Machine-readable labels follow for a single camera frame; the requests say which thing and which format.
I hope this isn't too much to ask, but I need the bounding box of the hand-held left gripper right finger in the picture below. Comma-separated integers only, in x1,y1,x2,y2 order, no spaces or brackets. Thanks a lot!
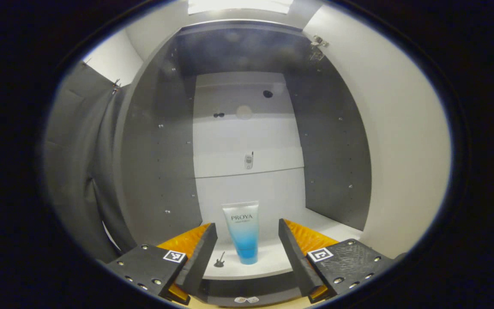
278,218,395,304

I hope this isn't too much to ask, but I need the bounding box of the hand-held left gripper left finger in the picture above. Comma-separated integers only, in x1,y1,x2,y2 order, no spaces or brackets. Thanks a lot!
103,222,218,305

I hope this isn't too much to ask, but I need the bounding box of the white and blue bottle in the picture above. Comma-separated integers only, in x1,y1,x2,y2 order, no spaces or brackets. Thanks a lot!
222,201,259,265

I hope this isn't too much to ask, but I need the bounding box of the dark grey cabinet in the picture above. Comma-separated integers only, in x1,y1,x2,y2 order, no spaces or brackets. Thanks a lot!
114,19,374,307

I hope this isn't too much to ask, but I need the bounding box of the grey cabinet shelf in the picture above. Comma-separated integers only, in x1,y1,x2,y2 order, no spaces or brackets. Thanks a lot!
200,208,363,280

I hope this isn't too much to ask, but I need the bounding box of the metal door hinge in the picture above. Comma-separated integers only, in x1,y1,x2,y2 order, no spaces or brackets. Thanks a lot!
310,35,330,61

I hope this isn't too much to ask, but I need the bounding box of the black backdrop cloth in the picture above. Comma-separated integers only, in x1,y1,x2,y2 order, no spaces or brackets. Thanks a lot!
43,60,145,263

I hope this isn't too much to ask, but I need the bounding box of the ceiling light panel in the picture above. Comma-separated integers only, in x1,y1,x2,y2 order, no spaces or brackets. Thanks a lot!
187,0,295,15

